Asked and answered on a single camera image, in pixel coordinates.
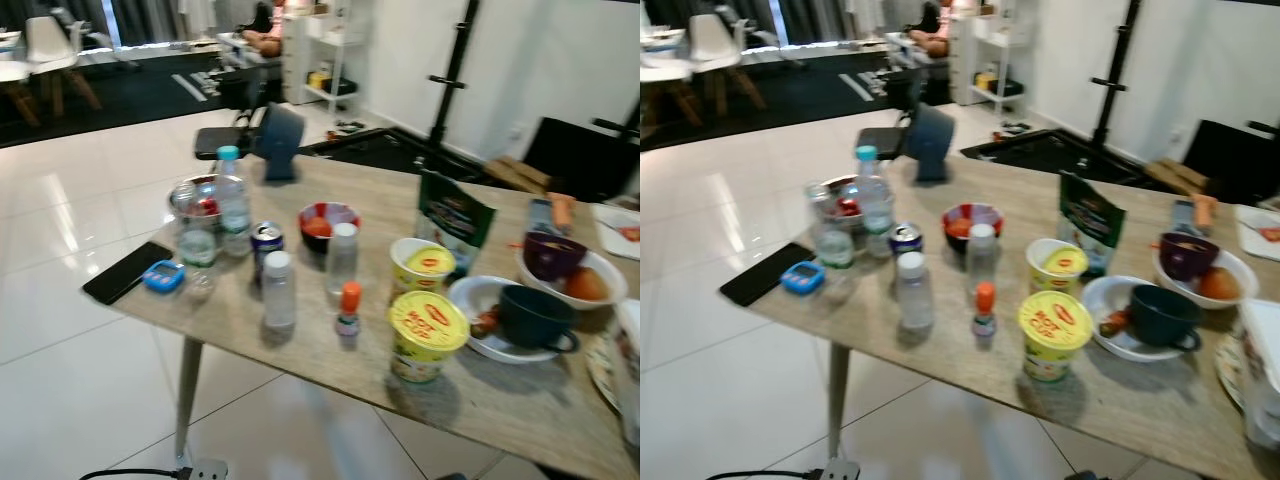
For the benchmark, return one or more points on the black smartphone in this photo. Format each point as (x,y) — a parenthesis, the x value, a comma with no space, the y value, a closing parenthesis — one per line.
(118,275)
(755,278)

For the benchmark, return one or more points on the red sausage piece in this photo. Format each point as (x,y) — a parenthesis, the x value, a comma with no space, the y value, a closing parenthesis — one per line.
(485,322)
(1115,322)

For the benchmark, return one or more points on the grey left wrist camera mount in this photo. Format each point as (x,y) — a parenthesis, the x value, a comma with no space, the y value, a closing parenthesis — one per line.
(208,470)
(840,470)

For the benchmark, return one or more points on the black stool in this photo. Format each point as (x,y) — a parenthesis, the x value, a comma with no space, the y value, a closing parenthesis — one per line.
(882,142)
(222,142)

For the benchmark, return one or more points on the small orange-capped bottle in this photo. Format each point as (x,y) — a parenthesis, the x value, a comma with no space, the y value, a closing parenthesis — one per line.
(985,312)
(349,312)

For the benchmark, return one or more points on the green snack packet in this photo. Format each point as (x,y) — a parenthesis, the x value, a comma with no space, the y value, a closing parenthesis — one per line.
(455,220)
(1092,222)

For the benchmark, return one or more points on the patterned plate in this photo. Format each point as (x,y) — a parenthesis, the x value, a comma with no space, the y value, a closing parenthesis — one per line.
(1230,370)
(602,372)

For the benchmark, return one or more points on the white round table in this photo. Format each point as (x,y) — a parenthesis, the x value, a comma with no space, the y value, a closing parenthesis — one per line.
(660,70)

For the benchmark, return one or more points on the white chair wooden legs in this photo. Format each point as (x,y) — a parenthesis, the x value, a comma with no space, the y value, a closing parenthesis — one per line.
(55,45)
(718,45)

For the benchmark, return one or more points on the blue-capped water bottle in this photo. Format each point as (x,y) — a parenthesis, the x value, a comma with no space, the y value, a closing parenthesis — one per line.
(874,205)
(234,205)

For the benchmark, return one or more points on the purple cup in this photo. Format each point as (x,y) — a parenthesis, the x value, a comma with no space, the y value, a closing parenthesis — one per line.
(553,255)
(1188,255)

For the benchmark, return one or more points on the white shelf unit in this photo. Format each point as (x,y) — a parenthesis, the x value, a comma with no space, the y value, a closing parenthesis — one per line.
(320,45)
(985,45)

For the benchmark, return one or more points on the light wooden table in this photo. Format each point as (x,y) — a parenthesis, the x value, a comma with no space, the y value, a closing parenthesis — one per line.
(950,340)
(315,340)

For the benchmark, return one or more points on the large yellow noodle cup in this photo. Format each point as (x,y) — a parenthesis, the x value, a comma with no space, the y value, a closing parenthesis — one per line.
(1055,335)
(428,335)

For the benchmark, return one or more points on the clear bottle with green label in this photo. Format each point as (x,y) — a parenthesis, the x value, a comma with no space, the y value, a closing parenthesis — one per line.
(835,250)
(197,250)

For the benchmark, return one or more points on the dark teal mug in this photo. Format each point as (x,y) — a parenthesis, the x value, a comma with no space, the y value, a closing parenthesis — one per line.
(535,318)
(1165,318)

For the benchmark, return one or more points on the small yellow noodle cup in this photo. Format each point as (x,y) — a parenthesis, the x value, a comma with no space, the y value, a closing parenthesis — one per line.
(422,268)
(1058,266)

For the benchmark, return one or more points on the black foam floor mat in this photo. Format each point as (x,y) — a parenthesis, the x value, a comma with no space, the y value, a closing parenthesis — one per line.
(1040,150)
(380,150)

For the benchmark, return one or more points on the blue digital timer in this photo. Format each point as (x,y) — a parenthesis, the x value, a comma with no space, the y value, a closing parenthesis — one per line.
(802,278)
(164,276)

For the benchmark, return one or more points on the red and black bowl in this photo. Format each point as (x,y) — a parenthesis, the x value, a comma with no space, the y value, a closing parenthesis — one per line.
(330,228)
(972,228)

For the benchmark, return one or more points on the white bowl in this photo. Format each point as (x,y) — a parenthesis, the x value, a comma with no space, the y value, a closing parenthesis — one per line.
(612,275)
(1105,298)
(475,295)
(1248,272)

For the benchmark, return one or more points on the black tripod stand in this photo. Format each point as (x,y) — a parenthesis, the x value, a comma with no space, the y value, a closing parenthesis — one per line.
(1112,80)
(450,80)

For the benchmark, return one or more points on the white-capped clear bottle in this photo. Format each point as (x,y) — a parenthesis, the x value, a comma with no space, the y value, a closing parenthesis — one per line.
(343,262)
(915,295)
(279,295)
(981,262)

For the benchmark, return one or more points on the white food tray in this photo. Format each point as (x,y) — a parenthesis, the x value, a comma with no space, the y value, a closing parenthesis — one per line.
(1260,232)
(620,230)

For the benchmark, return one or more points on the blue soda can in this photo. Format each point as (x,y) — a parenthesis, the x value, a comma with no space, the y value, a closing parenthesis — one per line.
(267,252)
(906,250)

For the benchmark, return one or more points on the black case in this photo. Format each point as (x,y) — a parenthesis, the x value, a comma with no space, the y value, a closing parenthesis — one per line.
(1235,165)
(580,160)

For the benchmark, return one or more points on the orange fruit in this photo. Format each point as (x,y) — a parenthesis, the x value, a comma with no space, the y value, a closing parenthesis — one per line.
(588,285)
(1220,284)

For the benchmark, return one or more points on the dark grey desk fan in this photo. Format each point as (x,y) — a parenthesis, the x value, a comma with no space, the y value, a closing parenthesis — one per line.
(932,140)
(280,140)

